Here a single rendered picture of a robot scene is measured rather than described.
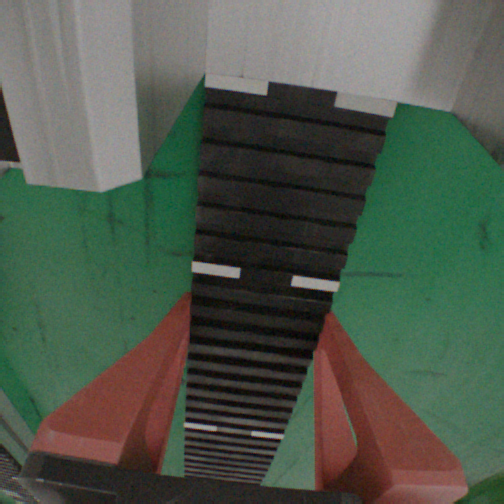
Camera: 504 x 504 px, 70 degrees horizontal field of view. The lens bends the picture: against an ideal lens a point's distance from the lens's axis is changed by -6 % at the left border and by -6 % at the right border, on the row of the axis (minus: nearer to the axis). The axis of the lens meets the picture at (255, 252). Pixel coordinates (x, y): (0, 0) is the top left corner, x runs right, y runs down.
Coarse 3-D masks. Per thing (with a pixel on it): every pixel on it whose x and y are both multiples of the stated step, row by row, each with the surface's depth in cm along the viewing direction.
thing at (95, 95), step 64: (0, 0) 2; (64, 0) 2; (128, 0) 3; (192, 0) 5; (256, 0) 6; (320, 0) 6; (384, 0) 6; (448, 0) 5; (0, 64) 3; (64, 64) 3; (128, 64) 3; (192, 64) 5; (256, 64) 6; (320, 64) 6; (384, 64) 6; (448, 64) 6; (0, 128) 3; (64, 128) 3; (128, 128) 3
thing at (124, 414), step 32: (128, 352) 10; (160, 352) 11; (96, 384) 9; (128, 384) 9; (160, 384) 10; (64, 416) 8; (96, 416) 8; (128, 416) 8; (160, 416) 13; (32, 448) 7; (64, 448) 7; (96, 448) 7; (128, 448) 8; (160, 448) 12; (32, 480) 7; (64, 480) 7; (96, 480) 7; (128, 480) 7; (160, 480) 7; (192, 480) 7
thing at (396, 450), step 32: (320, 352) 14; (352, 352) 12; (320, 384) 14; (352, 384) 10; (384, 384) 10; (320, 416) 13; (352, 416) 10; (384, 416) 9; (416, 416) 9; (320, 448) 13; (352, 448) 13; (384, 448) 8; (416, 448) 8; (448, 448) 8; (320, 480) 12; (352, 480) 9; (384, 480) 8; (416, 480) 7; (448, 480) 8
